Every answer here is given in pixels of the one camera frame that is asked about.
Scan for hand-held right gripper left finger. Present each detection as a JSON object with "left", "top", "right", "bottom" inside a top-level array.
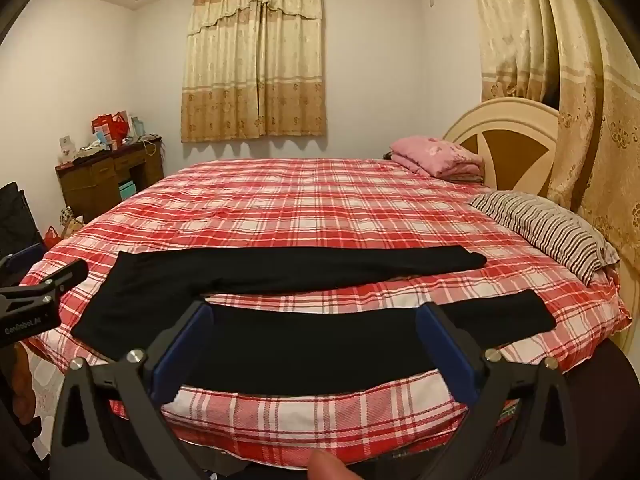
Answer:
[{"left": 49, "top": 300, "right": 215, "bottom": 480}]

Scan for pink folded blanket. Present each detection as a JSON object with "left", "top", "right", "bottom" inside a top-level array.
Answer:
[{"left": 389, "top": 135, "right": 486, "bottom": 183}]

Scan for beige window curtain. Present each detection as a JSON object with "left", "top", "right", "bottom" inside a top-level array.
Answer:
[{"left": 180, "top": 0, "right": 328, "bottom": 143}]

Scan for red plaid bed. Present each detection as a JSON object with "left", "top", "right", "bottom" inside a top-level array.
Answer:
[{"left": 20, "top": 157, "right": 633, "bottom": 456}]

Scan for striped pillow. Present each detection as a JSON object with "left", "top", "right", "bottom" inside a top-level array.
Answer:
[{"left": 468, "top": 190, "right": 621, "bottom": 283}]

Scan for cream wooden headboard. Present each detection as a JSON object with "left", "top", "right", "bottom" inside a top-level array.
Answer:
[{"left": 442, "top": 97, "right": 561, "bottom": 198}]

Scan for black pants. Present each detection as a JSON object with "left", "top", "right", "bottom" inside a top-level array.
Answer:
[{"left": 71, "top": 245, "right": 557, "bottom": 396}]

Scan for brown wooden desk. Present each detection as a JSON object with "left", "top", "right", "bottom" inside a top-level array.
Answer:
[{"left": 55, "top": 135, "right": 165, "bottom": 224}]

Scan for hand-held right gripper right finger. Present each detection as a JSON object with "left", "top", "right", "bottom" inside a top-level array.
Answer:
[{"left": 414, "top": 301, "right": 582, "bottom": 480}]

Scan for person's right hand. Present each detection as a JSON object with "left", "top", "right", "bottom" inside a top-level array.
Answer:
[{"left": 305, "top": 450, "right": 359, "bottom": 480}]

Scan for large beige floral curtain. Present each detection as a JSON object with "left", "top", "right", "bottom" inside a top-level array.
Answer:
[{"left": 465, "top": 0, "right": 640, "bottom": 271}]

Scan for black bag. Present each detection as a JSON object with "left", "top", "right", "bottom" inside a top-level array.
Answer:
[{"left": 0, "top": 181, "right": 45, "bottom": 260}]

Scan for floral shopping bag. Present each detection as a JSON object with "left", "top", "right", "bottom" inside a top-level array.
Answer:
[{"left": 59, "top": 207, "right": 85, "bottom": 238}]

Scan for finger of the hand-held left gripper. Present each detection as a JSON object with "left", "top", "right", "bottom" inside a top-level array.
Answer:
[
  {"left": 0, "top": 243, "right": 46, "bottom": 274},
  {"left": 42, "top": 258, "right": 91, "bottom": 299}
]

